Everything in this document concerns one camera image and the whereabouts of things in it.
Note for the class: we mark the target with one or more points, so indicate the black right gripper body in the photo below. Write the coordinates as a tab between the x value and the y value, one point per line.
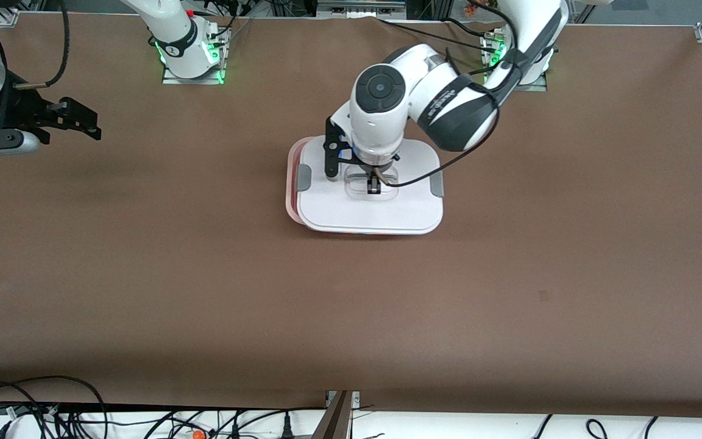
29	114

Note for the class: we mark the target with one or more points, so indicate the white box lid grey latches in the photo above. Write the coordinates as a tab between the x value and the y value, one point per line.
363	213

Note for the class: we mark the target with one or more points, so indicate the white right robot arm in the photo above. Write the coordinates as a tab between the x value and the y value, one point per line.
165	15

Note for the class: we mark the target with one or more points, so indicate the pale plastic box base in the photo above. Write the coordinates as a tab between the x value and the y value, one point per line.
290	183

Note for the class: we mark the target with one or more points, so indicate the brown table cover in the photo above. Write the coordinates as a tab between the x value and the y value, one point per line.
351	317

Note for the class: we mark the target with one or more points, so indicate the grey metal rack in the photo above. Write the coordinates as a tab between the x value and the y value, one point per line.
360	7

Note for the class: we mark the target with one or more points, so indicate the orange background figure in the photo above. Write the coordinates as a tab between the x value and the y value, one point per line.
471	6

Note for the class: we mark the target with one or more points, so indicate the aluminium table edge profile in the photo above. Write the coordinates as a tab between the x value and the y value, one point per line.
336	421

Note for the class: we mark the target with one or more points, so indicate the black power plug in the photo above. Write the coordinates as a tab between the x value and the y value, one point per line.
287	427

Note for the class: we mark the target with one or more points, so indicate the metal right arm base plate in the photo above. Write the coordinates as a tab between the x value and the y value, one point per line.
171	80

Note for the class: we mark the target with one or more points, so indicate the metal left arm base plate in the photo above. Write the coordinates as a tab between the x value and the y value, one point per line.
537	87

